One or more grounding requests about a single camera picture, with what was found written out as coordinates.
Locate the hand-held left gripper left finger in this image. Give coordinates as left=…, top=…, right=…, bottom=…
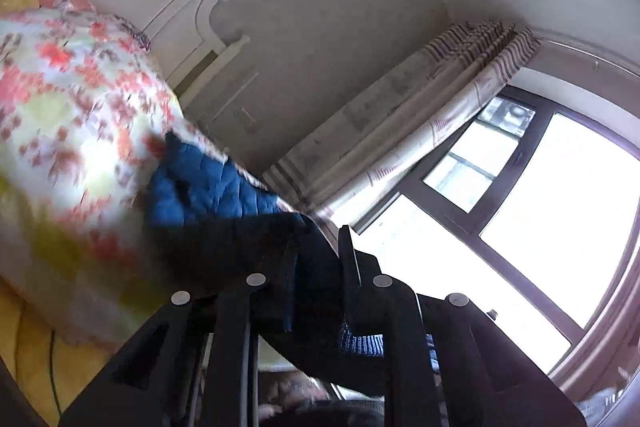
left=59, top=237, right=298, bottom=427

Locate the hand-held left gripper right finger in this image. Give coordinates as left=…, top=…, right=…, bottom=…
left=337, top=224, right=588, bottom=427

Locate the floral quilt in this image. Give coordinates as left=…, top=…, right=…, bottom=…
left=0, top=4, right=346, bottom=348

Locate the dark framed window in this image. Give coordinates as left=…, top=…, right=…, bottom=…
left=350, top=32, right=640, bottom=408

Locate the yellow bed sheet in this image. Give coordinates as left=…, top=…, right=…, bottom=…
left=0, top=0, right=121, bottom=427

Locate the sailboat print curtain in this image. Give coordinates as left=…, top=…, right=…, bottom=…
left=262, top=21, right=543, bottom=228

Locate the blue quilted jacket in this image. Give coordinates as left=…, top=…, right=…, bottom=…
left=142, top=132, right=436, bottom=388

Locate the wall socket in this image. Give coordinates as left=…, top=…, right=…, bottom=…
left=232, top=107, right=261, bottom=130

